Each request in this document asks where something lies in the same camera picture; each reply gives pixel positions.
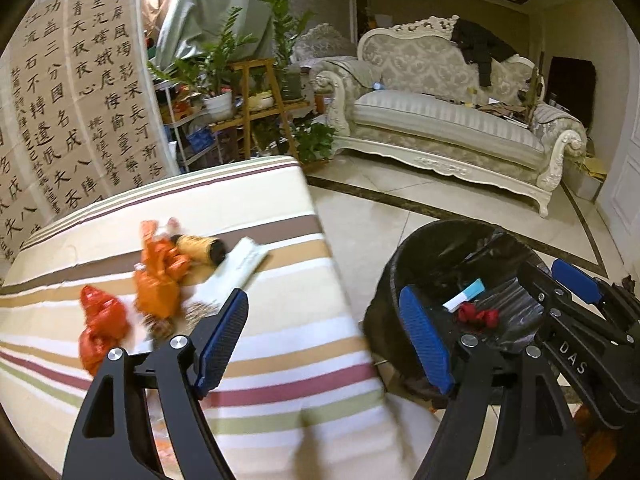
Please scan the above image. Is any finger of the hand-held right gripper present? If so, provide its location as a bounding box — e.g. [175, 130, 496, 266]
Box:
[551, 258, 640, 342]
[516, 261, 569, 319]

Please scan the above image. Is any small leafy floor plant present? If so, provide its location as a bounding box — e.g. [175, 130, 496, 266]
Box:
[292, 122, 337, 163]

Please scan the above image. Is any black jacket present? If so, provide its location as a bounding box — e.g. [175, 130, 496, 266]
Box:
[450, 17, 518, 88]

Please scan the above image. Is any wooden plant stand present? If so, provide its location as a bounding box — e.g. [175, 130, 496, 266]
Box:
[212, 57, 313, 161]

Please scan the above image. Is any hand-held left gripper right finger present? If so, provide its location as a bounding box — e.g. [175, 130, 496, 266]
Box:
[398, 284, 587, 480]

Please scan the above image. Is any red crumpled packet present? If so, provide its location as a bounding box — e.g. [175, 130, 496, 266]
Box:
[457, 302, 499, 330]

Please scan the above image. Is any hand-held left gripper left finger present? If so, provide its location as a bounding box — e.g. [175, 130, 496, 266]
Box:
[62, 287, 251, 480]

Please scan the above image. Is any leafy plant in white pot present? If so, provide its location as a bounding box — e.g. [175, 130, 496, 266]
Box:
[147, 7, 258, 122]

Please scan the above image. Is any red plastic bag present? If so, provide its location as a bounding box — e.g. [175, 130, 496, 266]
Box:
[79, 285, 131, 376]

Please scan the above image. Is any dark cabinet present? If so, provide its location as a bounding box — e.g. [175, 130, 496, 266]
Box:
[542, 56, 598, 121]

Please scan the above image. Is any black lined trash bin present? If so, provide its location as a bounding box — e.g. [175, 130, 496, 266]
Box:
[362, 219, 551, 408]

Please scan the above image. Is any blue plastic crate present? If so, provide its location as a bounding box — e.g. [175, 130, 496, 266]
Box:
[187, 127, 216, 151]

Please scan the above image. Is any brown patterned wrapper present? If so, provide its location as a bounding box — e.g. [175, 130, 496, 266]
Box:
[184, 301, 222, 322]

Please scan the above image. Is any metal storage rack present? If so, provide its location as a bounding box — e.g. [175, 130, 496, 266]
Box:
[152, 80, 226, 171]

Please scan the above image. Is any pale green curtain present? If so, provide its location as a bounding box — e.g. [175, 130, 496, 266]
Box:
[142, 0, 351, 68]

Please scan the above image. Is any striped tablecloth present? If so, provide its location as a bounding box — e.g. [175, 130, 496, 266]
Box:
[0, 155, 441, 480]

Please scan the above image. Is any tall plant in dark pot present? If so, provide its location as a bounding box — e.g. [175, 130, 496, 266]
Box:
[260, 0, 317, 102]

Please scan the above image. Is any white paper box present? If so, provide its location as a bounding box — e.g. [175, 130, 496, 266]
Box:
[200, 237, 273, 306]

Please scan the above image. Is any white and blue small box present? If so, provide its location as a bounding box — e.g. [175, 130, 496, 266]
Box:
[442, 278, 487, 313]

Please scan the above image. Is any brown crumpled scrap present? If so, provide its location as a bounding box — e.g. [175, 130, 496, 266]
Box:
[143, 314, 177, 347]

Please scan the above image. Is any yellow bottle with black cap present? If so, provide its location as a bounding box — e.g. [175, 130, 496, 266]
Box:
[170, 232, 228, 266]

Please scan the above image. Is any orange plastic bag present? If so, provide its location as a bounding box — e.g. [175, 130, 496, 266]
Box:
[132, 220, 193, 318]

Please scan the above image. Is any clutter of papers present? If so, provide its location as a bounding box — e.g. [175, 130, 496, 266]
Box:
[470, 95, 531, 126]

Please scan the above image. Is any ornate cream sofa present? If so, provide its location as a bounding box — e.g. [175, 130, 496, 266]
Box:
[310, 15, 588, 218]

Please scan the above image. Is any calligraphy wall scroll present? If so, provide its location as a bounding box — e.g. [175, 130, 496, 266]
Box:
[0, 0, 173, 281]

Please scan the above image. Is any ornate cream armchair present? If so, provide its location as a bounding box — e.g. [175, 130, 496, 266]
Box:
[290, 24, 358, 68]

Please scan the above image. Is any cardboard box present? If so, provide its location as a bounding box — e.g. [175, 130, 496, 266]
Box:
[572, 157, 608, 201]

